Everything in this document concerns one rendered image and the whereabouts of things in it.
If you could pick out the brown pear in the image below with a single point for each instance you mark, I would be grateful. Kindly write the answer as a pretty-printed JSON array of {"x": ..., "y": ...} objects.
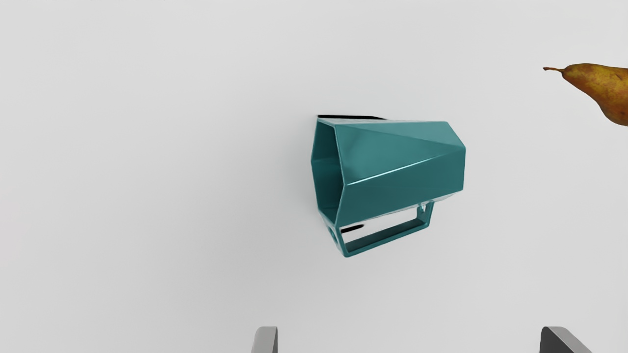
[{"x": 602, "y": 88}]

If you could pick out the teal faceted mug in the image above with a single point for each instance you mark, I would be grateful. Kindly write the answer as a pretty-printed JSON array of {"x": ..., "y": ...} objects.
[{"x": 392, "y": 171}]

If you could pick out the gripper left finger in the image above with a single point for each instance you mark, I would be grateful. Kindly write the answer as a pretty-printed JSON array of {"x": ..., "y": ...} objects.
[{"x": 265, "y": 341}]

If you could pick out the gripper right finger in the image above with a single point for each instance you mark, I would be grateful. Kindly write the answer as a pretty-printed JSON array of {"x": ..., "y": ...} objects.
[{"x": 559, "y": 342}]

